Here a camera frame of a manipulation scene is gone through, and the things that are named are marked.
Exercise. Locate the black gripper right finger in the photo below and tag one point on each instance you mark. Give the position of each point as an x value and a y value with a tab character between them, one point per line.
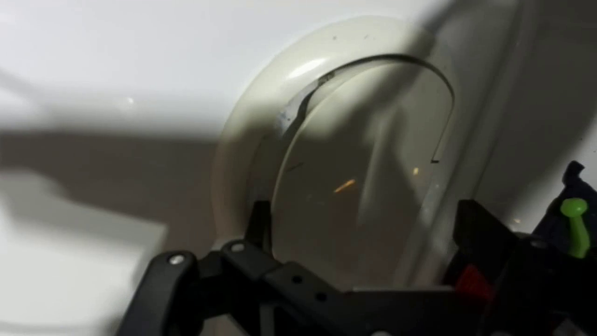
481	250

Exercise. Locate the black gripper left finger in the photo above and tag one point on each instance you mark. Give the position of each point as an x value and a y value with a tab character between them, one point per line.
187	292

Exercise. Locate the green plastic clip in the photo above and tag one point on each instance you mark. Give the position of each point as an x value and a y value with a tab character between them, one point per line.
576	227

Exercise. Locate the white front-load washing machine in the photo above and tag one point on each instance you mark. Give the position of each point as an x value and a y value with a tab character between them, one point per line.
123	63

